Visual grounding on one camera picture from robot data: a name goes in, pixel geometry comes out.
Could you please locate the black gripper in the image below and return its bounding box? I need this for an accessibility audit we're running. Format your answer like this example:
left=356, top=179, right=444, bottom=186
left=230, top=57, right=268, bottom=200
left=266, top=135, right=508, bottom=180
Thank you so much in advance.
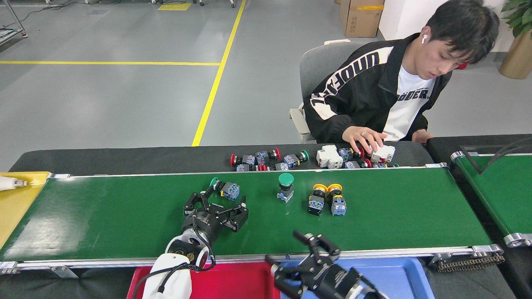
left=265, top=230, right=362, bottom=299
left=182, top=187, right=249, bottom=246

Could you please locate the green push button silver ring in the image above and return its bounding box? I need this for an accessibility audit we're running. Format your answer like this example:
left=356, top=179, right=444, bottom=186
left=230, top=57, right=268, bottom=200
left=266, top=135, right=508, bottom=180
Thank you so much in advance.
left=209, top=177, right=241, bottom=201

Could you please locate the yellow push button switch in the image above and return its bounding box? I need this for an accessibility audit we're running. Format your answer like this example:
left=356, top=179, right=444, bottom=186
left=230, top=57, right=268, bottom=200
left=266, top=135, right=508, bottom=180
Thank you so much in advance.
left=327, top=184, right=347, bottom=216
left=307, top=184, right=329, bottom=217

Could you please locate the green mushroom push button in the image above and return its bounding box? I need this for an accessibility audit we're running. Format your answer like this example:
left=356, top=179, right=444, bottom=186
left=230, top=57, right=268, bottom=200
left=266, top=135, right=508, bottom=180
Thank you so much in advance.
left=277, top=173, right=295, bottom=203

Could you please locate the white circuit breaker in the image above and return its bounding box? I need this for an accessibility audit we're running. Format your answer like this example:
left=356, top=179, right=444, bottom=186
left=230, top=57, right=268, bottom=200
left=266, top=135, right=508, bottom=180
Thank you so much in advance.
left=316, top=145, right=344, bottom=169
left=370, top=142, right=396, bottom=164

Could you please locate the green conveyor belt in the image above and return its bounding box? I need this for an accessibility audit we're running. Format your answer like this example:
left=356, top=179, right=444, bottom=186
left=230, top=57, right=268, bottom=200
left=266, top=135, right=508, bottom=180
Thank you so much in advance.
left=451, top=150, right=532, bottom=248
left=0, top=163, right=505, bottom=277

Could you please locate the yellow plastic tray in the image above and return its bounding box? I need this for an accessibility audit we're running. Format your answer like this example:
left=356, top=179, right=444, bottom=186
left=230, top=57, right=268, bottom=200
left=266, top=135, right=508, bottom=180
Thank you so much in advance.
left=0, top=171, right=52, bottom=250

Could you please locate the person's right hand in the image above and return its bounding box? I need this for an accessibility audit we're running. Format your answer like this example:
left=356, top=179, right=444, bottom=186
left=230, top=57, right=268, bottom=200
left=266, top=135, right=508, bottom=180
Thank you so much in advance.
left=342, top=126, right=389, bottom=155

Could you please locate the person's left hand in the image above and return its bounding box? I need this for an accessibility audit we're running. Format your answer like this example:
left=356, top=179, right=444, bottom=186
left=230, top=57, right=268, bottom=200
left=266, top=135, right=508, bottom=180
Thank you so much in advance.
left=411, top=130, right=434, bottom=144

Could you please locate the red plastic bin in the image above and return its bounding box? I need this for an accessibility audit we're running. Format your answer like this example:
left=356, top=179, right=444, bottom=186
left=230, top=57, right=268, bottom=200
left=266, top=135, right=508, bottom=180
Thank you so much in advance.
left=127, top=262, right=281, bottom=299

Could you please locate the blue plastic bin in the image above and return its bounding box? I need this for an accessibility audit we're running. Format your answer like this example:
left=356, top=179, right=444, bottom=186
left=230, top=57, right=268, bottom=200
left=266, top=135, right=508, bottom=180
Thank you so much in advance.
left=279, top=257, right=436, bottom=299

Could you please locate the grey office chair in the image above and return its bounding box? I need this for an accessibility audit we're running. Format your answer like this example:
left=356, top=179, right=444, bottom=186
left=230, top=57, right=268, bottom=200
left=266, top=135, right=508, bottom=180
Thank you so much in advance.
left=290, top=39, right=364, bottom=144

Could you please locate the person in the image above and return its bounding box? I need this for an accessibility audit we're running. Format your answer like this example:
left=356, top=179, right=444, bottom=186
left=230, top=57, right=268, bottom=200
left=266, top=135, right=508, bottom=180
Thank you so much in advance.
left=303, top=0, right=500, bottom=155

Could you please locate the white light bulb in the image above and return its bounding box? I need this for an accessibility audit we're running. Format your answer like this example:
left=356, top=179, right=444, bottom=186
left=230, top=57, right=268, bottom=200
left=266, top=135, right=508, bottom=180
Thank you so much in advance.
left=0, top=175, right=28, bottom=191

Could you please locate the brown cardboard box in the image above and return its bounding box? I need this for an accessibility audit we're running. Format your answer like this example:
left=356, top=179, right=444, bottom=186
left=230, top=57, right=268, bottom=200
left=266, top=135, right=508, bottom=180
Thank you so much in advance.
left=340, top=0, right=385, bottom=38

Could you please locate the white metal rack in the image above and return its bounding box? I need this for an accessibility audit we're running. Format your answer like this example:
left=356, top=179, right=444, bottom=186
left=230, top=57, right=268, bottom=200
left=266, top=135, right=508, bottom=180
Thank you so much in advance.
left=0, top=0, right=29, bottom=46

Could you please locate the potted plant tan pot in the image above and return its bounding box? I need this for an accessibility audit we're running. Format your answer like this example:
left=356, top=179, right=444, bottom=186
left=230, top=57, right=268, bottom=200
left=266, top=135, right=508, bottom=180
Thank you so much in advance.
left=498, top=0, right=532, bottom=80

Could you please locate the conveyor drive chain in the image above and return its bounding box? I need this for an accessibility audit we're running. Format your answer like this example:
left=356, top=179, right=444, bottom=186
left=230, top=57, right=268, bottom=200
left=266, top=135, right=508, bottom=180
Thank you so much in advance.
left=436, top=254, right=506, bottom=273

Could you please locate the black cable loop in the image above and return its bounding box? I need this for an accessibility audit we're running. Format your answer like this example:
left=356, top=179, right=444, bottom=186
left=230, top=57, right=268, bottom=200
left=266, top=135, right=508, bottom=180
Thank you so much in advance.
left=458, top=139, right=532, bottom=175

